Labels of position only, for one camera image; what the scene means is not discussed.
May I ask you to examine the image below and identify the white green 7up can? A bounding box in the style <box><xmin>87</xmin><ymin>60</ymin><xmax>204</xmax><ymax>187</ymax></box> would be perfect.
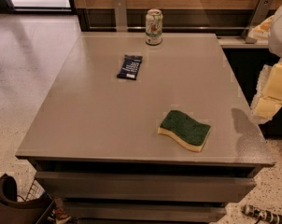
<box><xmin>146</xmin><ymin>9</ymin><xmax>163</xmax><ymax>46</ymax></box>

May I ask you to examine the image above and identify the grey metal bracket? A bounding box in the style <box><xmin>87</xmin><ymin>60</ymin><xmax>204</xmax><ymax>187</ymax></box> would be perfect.
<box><xmin>113</xmin><ymin>0</ymin><xmax>128</xmax><ymax>32</ymax></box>
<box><xmin>242</xmin><ymin>0</ymin><xmax>274</xmax><ymax>44</ymax></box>

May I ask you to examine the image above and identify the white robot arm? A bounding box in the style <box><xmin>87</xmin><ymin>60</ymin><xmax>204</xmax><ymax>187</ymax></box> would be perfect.
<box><xmin>249</xmin><ymin>5</ymin><xmax>282</xmax><ymax>124</ymax></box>

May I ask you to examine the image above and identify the right grey metal bracket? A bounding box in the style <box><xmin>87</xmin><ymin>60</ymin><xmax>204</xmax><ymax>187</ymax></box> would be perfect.
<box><xmin>242</xmin><ymin>0</ymin><xmax>274</xmax><ymax>44</ymax></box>

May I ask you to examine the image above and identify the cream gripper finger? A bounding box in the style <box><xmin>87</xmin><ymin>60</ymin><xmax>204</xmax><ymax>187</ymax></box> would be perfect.
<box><xmin>250</xmin><ymin>59</ymin><xmax>282</xmax><ymax>119</ymax></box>

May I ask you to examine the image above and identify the green yellow sponge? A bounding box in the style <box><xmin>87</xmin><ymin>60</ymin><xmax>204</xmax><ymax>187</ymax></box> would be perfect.
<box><xmin>158</xmin><ymin>110</ymin><xmax>211</xmax><ymax>152</ymax></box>

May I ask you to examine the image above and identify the left grey metal bracket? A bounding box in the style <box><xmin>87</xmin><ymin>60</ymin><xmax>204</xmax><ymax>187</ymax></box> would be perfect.
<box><xmin>113</xmin><ymin>0</ymin><xmax>128</xmax><ymax>32</ymax></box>

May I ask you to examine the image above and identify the dark blue snack bar wrapper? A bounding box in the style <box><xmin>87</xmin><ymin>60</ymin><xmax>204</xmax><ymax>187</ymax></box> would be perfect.
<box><xmin>117</xmin><ymin>54</ymin><xmax>143</xmax><ymax>80</ymax></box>

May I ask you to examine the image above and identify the grey drawer cabinet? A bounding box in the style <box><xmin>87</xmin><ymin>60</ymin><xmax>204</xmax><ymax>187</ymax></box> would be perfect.
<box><xmin>17</xmin><ymin>33</ymin><xmax>275</xmax><ymax>224</ymax></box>

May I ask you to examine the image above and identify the wire basket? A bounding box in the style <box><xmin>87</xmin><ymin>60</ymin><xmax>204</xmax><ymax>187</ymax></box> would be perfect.
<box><xmin>17</xmin><ymin>179</ymin><xmax>45</xmax><ymax>202</ymax></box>

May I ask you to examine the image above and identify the black white striped cable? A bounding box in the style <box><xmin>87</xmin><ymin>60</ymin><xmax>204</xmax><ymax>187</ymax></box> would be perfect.
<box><xmin>241</xmin><ymin>204</ymin><xmax>282</xmax><ymax>224</ymax></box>

